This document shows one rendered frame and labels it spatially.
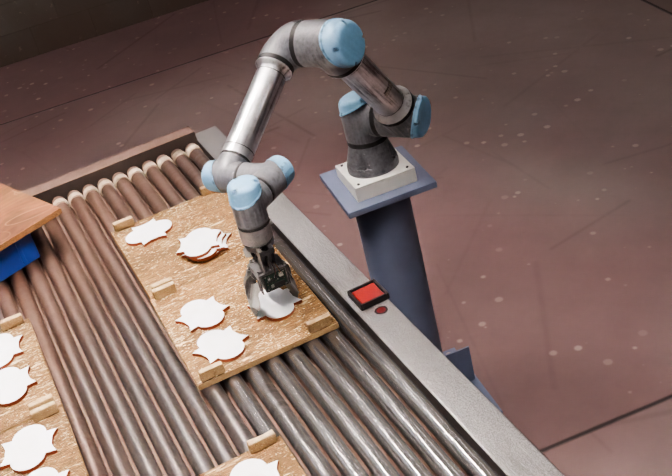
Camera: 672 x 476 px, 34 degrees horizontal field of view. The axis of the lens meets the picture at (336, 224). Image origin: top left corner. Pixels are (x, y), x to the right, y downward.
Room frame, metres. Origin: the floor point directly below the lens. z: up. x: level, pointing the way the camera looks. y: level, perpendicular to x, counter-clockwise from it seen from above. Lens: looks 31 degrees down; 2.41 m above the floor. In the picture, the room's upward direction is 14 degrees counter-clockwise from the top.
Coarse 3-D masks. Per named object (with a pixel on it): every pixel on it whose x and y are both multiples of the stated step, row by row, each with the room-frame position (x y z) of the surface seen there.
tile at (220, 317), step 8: (192, 304) 2.23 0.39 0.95; (200, 304) 2.22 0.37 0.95; (208, 304) 2.21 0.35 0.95; (216, 304) 2.20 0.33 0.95; (184, 312) 2.20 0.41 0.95; (192, 312) 2.19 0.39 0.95; (200, 312) 2.19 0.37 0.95; (208, 312) 2.18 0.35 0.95; (216, 312) 2.17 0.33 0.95; (176, 320) 2.18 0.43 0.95; (184, 320) 2.17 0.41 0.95; (192, 320) 2.16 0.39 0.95; (200, 320) 2.15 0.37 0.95; (208, 320) 2.14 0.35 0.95; (216, 320) 2.14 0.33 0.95; (192, 328) 2.13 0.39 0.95; (200, 328) 2.13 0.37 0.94; (208, 328) 2.12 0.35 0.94
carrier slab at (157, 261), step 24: (216, 192) 2.78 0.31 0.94; (168, 216) 2.71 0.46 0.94; (192, 216) 2.68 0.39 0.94; (216, 216) 2.64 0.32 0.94; (120, 240) 2.65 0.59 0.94; (168, 240) 2.58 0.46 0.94; (240, 240) 2.49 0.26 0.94; (144, 264) 2.49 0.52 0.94; (168, 264) 2.46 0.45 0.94; (192, 264) 2.43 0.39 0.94; (216, 264) 2.40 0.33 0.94; (144, 288) 2.37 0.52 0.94
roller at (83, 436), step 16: (16, 272) 2.64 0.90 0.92; (16, 288) 2.56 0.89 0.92; (32, 304) 2.46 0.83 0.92; (32, 320) 2.38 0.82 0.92; (48, 336) 2.30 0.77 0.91; (48, 352) 2.22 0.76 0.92; (64, 384) 2.07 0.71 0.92; (64, 400) 2.01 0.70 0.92; (80, 416) 1.94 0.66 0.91; (80, 432) 1.88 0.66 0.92; (80, 448) 1.83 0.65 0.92; (96, 448) 1.83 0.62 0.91; (96, 464) 1.77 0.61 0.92
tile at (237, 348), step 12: (204, 336) 2.08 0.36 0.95; (216, 336) 2.07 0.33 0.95; (228, 336) 2.06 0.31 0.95; (240, 336) 2.05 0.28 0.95; (204, 348) 2.04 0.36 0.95; (216, 348) 2.03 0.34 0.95; (228, 348) 2.01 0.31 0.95; (240, 348) 2.00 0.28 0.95; (216, 360) 1.99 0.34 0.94; (228, 360) 1.98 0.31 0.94
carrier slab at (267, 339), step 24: (240, 264) 2.37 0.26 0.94; (288, 264) 2.31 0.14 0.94; (192, 288) 2.31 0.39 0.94; (216, 288) 2.29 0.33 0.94; (240, 288) 2.26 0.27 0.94; (168, 312) 2.23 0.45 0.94; (240, 312) 2.16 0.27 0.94; (312, 312) 2.08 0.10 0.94; (192, 336) 2.11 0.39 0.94; (264, 336) 2.04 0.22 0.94; (288, 336) 2.02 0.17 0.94; (312, 336) 2.00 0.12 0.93; (192, 360) 2.02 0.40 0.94; (240, 360) 1.97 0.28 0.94; (264, 360) 1.97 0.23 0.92
